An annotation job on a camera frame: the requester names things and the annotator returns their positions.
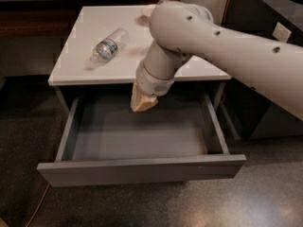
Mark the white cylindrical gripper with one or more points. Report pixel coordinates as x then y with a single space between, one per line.
153 82

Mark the grey top drawer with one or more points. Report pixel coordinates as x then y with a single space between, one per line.
139 171

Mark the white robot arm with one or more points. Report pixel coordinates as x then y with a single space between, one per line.
179 31

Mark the grey drawer cabinet white top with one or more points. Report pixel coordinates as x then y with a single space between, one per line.
95 73

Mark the small white bowl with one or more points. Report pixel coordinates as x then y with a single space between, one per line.
147 11

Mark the dark wooden bench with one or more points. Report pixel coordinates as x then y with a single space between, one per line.
48 17

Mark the black cabinet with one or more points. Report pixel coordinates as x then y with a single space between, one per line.
252 115

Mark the white wall plate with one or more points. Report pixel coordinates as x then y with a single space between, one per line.
281 33

